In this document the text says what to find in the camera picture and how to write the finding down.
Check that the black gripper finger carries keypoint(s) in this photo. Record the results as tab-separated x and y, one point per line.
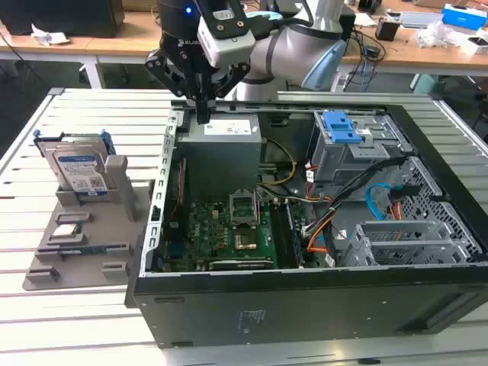
234	78
167	72

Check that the hard disk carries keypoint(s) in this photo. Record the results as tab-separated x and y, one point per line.
76	171

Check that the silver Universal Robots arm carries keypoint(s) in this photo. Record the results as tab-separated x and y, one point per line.
289	49

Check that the grey metal disk bay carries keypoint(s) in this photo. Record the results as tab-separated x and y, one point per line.
400	244

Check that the long wooden desk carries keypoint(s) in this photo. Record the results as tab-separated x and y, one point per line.
126	42

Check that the grey power supply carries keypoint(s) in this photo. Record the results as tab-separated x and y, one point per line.
221	160

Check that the white power strip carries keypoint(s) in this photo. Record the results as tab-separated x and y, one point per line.
340	84

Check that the blue drive latch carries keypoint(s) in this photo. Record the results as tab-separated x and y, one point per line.
337	131

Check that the large black box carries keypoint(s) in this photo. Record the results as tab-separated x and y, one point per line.
57	17

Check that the crumpled white paper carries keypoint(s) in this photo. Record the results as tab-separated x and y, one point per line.
45	37

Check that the grey metal drive cage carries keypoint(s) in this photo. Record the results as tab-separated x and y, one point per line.
343	164

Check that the green motherboard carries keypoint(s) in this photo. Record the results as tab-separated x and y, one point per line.
213	228

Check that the black pen holder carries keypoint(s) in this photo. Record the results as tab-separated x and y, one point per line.
387	31

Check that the installed RAM stick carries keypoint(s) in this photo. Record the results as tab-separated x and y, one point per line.
295	240

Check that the grey parts rack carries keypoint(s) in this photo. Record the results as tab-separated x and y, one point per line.
95	236

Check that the silver CPU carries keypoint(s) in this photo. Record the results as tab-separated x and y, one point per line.
65	230

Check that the blue RAM stick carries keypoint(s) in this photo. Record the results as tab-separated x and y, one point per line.
89	248

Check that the pale green cabinet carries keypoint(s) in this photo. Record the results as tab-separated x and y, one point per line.
427	85

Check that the grey flat tray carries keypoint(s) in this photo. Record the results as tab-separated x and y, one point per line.
419	20

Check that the clear plastic bag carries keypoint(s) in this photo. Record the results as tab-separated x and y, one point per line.
434	36

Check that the blue and white box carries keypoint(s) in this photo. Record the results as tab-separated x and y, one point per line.
461	17

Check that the white open box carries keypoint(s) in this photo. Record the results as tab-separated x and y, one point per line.
476	47

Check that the black PC case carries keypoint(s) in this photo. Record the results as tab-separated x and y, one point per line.
305	312

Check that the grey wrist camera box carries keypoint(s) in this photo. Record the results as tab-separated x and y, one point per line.
228	49

